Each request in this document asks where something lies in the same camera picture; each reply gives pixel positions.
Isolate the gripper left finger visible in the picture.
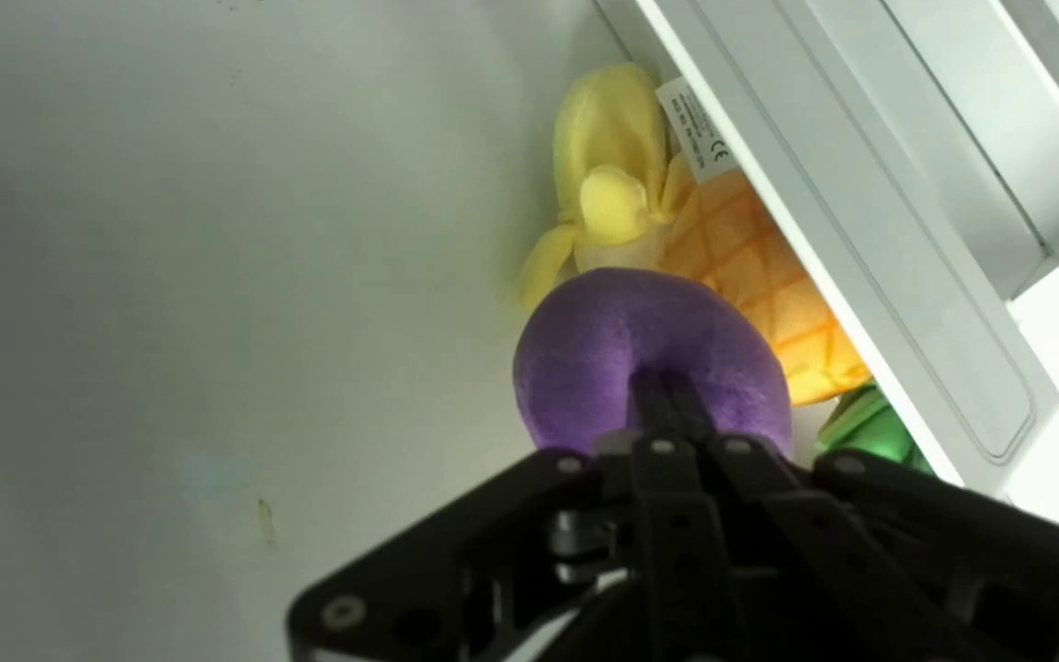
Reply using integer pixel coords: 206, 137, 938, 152
287, 368, 753, 662

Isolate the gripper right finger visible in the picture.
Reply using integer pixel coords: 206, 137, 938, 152
669, 370, 1059, 662

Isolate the purple plush ball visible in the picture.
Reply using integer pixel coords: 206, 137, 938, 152
512, 268, 793, 458

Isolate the white fridge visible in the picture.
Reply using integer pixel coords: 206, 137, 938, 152
0, 0, 1059, 662

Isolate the orange plush pineapple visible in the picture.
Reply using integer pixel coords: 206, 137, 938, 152
656, 75, 937, 477

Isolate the yellow plush banana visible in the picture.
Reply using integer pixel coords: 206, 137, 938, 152
518, 62, 679, 311

